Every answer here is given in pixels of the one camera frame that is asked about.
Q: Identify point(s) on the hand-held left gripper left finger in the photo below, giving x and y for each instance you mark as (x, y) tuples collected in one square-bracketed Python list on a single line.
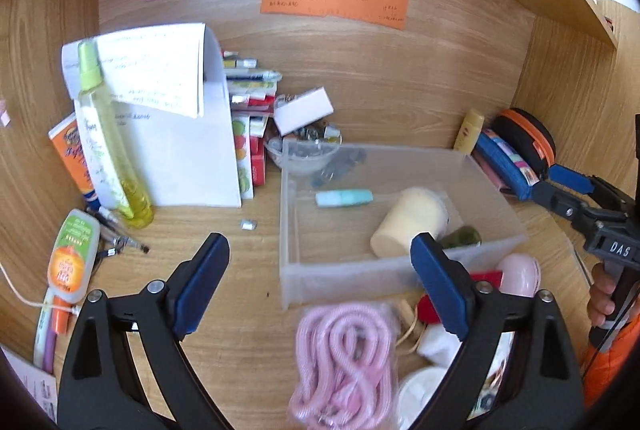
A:
[(200, 290)]

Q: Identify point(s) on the blue pencil case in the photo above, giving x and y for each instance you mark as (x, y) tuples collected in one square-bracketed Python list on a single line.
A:
[(505, 165)]

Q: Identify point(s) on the white leaflet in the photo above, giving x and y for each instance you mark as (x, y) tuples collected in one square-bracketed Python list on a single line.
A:
[(30, 385)]

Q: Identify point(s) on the yellow lotion bottle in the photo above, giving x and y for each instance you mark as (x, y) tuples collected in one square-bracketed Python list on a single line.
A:
[(470, 130)]

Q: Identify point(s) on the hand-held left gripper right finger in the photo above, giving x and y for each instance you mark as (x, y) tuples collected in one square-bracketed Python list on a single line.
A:
[(437, 290)]

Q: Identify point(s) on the cream plastic cup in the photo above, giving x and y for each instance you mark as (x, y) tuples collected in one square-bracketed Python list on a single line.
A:
[(410, 222)]

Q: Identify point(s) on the white bottle green orange label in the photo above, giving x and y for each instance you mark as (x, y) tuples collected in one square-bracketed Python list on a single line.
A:
[(75, 255)]

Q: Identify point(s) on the small clear bowl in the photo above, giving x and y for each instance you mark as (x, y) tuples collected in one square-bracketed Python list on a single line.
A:
[(300, 155)]

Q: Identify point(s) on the red flat case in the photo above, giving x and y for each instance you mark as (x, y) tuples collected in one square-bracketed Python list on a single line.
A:
[(487, 277)]

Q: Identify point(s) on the green white box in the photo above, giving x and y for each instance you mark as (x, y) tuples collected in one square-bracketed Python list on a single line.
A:
[(252, 88)]

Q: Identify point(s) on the white blue tube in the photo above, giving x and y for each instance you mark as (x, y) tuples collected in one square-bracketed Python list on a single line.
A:
[(250, 74)]

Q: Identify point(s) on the purple pen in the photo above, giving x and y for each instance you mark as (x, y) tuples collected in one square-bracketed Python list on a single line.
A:
[(49, 352)]

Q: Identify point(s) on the person's right forearm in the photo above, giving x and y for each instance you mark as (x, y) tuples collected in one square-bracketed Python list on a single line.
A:
[(612, 360)]

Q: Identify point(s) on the white eraser block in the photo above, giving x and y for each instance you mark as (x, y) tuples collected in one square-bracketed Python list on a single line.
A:
[(302, 110)]

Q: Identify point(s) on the clear plastic storage box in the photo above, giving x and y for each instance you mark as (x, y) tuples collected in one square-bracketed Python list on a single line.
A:
[(350, 267)]

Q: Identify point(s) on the white round lid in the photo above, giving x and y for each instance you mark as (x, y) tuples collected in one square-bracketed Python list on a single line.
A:
[(420, 395)]

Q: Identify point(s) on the orange paper note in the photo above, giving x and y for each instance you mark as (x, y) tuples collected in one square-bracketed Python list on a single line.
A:
[(335, 0)]

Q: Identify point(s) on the red white box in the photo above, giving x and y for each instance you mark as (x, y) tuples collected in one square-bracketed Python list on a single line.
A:
[(255, 102)]

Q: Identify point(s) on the black metal-tipped brush pen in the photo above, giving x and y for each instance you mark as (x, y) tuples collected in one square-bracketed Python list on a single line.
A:
[(122, 235)]

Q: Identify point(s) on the white notebook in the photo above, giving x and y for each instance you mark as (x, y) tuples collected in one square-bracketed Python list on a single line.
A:
[(190, 160)]

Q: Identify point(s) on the yellow spray bottle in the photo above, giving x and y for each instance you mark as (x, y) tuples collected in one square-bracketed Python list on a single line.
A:
[(107, 145)]

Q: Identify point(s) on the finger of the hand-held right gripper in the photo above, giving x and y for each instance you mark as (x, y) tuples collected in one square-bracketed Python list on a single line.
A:
[(570, 177), (555, 200)]

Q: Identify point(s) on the teal tube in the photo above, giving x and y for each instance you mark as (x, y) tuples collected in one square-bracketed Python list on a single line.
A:
[(345, 197)]

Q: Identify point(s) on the person's right hand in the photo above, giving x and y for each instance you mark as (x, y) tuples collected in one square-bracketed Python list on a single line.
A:
[(600, 300)]

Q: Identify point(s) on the white handwritten paper sheet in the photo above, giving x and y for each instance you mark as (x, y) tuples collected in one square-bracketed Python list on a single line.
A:
[(155, 65)]

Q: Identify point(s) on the black binder clips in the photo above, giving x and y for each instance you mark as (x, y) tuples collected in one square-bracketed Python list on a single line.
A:
[(340, 165)]

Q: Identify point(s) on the small pink sticky note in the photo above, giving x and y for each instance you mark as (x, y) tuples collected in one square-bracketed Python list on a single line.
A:
[(4, 112)]

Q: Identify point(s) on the orange highlighter pen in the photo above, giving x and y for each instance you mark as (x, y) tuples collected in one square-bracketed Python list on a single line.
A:
[(60, 320)]

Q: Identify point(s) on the fruit print box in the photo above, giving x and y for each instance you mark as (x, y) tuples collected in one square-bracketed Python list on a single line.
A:
[(243, 160)]

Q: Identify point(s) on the white cotton pad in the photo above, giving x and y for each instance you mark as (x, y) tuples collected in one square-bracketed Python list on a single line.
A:
[(437, 345)]

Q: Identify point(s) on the dark green small jar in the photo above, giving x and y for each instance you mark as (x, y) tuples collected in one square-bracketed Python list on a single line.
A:
[(462, 237)]

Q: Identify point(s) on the small silver foil piece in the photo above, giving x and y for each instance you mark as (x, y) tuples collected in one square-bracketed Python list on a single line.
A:
[(248, 224)]

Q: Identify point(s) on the wooden desktop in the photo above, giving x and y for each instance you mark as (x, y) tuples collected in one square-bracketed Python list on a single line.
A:
[(250, 270)]

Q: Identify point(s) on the orange sunscreen tube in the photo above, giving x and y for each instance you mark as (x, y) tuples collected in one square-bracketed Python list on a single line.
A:
[(67, 150)]

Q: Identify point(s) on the pink egg-shaped case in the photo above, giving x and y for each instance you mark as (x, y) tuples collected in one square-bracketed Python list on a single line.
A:
[(520, 275)]

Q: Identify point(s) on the black orange round case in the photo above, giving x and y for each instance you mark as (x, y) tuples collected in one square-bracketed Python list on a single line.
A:
[(530, 140)]

